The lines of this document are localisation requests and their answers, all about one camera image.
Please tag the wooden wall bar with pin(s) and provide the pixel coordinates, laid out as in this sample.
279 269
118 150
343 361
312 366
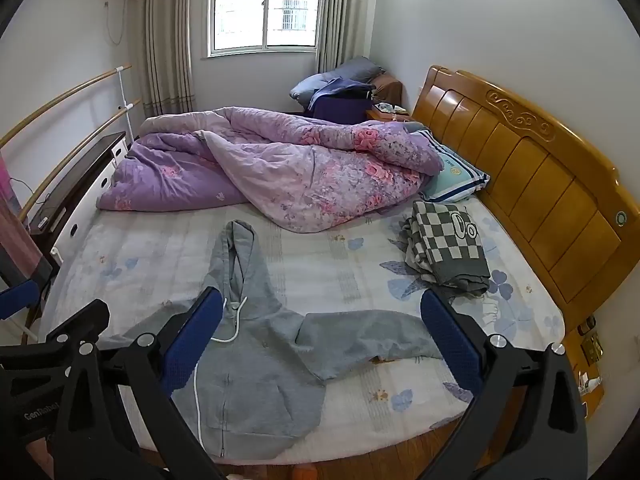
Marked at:
115 71
125 108

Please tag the checkered grey white blanket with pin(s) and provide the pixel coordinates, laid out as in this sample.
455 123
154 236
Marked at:
440 240

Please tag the white floral bed sheet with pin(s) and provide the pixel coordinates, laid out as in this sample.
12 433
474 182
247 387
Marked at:
325 260

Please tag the maroon covered table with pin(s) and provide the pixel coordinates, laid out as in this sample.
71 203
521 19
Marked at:
20 240

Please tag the purple floral quilt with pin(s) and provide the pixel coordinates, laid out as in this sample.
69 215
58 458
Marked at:
300 170

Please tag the dark purple cloth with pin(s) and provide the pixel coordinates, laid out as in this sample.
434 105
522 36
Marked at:
335 107

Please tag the wooden nightstand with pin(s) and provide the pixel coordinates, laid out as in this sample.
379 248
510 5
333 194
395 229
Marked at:
387 116

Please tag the wooden headboard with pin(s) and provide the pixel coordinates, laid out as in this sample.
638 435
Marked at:
525 170

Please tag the bright pink cloth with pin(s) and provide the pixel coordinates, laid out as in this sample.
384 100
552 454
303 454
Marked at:
4 180

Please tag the striped blue white pillow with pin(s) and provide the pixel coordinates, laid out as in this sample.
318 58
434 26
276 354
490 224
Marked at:
455 172

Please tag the grey striped curtain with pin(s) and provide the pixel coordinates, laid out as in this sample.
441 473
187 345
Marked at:
345 10
167 35

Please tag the brass wall socket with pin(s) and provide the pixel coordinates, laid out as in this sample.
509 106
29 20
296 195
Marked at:
592 347

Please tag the white bar post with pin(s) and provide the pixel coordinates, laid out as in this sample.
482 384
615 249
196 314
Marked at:
124 105

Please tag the grey blue pillows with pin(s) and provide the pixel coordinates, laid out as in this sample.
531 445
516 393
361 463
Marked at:
345 72

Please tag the brown chair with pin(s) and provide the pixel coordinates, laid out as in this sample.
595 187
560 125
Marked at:
390 87

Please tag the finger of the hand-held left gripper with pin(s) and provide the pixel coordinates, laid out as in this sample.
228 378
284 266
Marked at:
17 300
80 320

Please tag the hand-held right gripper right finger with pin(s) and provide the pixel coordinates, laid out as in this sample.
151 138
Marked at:
450 340

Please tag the white charger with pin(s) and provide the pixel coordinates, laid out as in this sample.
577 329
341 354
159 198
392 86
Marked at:
590 385

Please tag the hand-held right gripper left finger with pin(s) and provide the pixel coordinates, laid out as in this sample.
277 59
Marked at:
195 340

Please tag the dark wooden dresser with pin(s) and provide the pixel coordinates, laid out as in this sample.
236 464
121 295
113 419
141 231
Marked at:
80 170

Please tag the grey zip hoodie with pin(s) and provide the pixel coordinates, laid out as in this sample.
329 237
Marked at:
260 360

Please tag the window with white frame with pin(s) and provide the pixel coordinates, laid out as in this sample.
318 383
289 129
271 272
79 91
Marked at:
240 10

